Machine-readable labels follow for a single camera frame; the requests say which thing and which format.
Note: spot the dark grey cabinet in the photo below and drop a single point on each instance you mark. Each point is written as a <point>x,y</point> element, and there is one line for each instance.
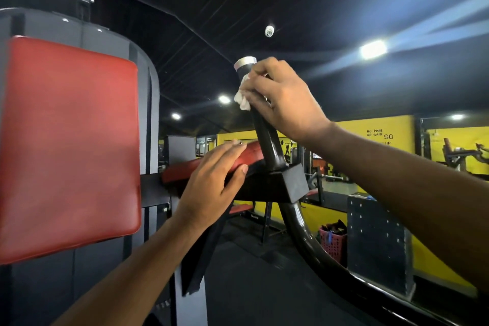
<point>378,245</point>

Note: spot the person's left hand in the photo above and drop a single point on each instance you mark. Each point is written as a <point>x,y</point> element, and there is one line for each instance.
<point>206,192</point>

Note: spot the white cleaning wipe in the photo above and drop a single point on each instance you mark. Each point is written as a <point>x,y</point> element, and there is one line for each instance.
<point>242,102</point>

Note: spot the small blue cloth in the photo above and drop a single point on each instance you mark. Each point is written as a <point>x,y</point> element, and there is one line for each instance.
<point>370,197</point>

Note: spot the pink plastic basket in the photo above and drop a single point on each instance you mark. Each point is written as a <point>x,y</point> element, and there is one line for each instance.
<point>334,245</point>

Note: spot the dark framed yellow window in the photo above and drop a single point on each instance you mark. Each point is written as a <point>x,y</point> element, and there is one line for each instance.
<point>458,138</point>

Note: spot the round ceiling light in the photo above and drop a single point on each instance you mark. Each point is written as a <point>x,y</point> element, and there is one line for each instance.
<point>176,116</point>
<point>224,99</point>
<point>457,117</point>
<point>373,49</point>

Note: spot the wide low wall mirror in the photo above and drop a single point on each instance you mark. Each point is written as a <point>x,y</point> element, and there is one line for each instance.
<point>336,188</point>

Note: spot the person's left forearm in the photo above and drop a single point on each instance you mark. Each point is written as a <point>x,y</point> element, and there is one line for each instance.
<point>126,283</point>

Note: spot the person's right forearm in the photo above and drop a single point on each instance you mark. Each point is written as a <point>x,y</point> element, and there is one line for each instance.
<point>412,192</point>

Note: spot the person's right hand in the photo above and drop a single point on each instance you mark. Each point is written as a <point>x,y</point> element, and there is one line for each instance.
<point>290,104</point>

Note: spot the red machine pad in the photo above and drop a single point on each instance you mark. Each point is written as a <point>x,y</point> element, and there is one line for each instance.
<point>183,171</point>
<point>68,146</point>

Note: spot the red flat bench pad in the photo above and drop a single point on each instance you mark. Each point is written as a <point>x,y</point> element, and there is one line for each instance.
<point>240,209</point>

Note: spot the small white ceiling fixture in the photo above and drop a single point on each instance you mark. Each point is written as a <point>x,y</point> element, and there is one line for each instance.
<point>269,31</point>

